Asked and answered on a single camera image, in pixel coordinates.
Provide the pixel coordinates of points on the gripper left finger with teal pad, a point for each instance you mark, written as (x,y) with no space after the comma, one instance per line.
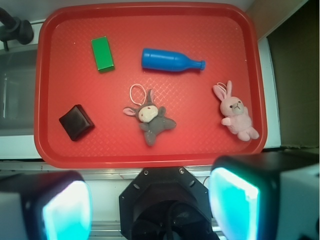
(45,206)

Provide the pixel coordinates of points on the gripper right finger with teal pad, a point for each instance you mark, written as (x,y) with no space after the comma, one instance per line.
(272,195)

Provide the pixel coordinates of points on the blue plastic bottle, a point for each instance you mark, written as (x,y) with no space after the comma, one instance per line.
(170,61)

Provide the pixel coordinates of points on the black square pouch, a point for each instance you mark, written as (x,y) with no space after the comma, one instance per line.
(76,123)

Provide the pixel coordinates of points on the pink plush bunny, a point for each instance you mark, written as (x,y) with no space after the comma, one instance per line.
(235,114)

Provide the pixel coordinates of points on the grey plush bunny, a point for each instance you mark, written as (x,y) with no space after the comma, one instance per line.
(152,119)

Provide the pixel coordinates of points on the red plastic tray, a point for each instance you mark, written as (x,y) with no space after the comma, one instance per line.
(147,84)

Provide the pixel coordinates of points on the grey toy sink basin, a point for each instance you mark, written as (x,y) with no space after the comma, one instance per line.
(17,92)

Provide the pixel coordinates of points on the brown cardboard panel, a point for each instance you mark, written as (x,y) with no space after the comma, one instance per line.
(294,48)

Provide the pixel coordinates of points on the green rectangular block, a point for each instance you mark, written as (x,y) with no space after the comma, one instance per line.
(102,54)

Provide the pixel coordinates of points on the grey toy faucet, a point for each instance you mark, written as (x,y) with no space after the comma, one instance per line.
(13,28)

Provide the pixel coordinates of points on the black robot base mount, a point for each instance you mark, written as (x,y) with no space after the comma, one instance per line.
(166,203)

